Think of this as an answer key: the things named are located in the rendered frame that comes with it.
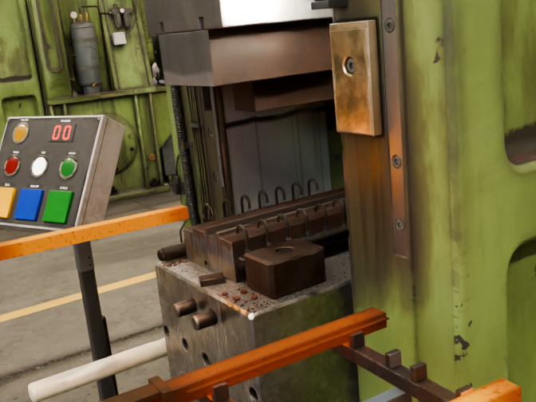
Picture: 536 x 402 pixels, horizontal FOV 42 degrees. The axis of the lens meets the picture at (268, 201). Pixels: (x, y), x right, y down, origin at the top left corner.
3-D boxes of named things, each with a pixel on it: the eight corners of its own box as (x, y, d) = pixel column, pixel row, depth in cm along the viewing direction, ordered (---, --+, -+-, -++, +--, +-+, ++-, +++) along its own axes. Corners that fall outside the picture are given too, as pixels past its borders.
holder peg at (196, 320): (198, 333, 120) (195, 318, 120) (191, 328, 123) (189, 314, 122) (218, 325, 123) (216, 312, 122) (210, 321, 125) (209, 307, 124)
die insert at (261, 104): (255, 112, 127) (252, 79, 126) (234, 110, 134) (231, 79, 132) (377, 91, 143) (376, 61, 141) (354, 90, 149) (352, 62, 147)
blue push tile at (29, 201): (33, 220, 160) (41, 189, 162) (12, 218, 164) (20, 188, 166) (40, 221, 162) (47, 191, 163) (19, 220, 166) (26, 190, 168)
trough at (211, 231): (218, 240, 129) (218, 233, 128) (205, 234, 133) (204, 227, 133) (387, 194, 150) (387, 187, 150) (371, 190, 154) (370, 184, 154)
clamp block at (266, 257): (272, 300, 116) (269, 264, 115) (246, 287, 123) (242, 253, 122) (329, 281, 122) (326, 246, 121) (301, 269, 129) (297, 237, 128)
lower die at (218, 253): (236, 282, 126) (230, 238, 124) (187, 258, 143) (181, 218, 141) (404, 229, 148) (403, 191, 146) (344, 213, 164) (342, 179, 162)
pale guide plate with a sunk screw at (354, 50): (372, 136, 104) (366, 20, 100) (335, 132, 112) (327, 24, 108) (383, 134, 105) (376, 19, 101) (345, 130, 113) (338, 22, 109)
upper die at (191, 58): (214, 87, 118) (207, 29, 115) (164, 84, 134) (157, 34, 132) (396, 61, 139) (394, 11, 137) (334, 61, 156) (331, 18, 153)
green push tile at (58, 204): (64, 223, 155) (72, 191, 156) (41, 221, 159) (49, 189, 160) (70, 225, 157) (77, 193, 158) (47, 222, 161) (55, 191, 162)
